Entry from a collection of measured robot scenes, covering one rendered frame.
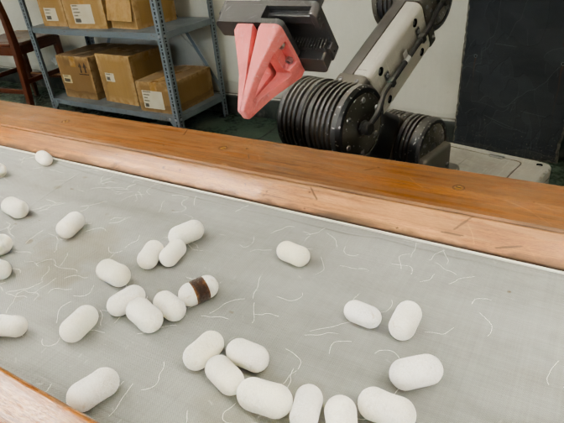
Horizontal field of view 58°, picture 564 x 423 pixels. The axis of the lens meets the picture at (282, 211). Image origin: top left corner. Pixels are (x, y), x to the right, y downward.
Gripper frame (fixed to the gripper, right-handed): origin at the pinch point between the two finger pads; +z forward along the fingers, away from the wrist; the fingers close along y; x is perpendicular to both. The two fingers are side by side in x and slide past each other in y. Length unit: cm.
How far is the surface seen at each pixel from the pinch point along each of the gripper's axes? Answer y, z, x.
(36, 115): -53, -3, 17
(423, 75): -40, -120, 166
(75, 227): -18.2, 14.5, 4.3
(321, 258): 7.7, 9.6, 9.6
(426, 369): 20.7, 16.6, 1.6
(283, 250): 5.0, 10.4, 7.0
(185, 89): -161, -91, 155
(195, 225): -5.2, 10.4, 6.6
